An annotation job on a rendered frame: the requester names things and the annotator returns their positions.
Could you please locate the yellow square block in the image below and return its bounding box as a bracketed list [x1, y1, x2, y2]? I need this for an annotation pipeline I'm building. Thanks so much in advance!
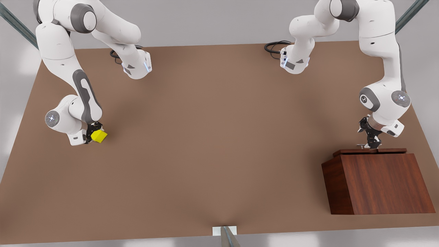
[91, 129, 108, 144]

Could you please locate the brown wooden drawer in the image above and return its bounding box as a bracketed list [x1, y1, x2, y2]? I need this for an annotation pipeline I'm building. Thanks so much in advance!
[332, 144, 408, 158]

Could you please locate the brown wooden drawer cabinet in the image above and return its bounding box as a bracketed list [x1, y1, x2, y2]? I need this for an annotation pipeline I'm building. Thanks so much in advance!
[321, 153, 436, 215]

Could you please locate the black cable loop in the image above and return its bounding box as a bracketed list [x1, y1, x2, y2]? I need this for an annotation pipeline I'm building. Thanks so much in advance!
[264, 40, 293, 60]
[110, 45, 143, 65]

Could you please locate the silver frame post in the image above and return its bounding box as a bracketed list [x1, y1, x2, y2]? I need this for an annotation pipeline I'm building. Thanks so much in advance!
[0, 3, 39, 50]
[212, 226, 241, 247]
[395, 0, 430, 34]

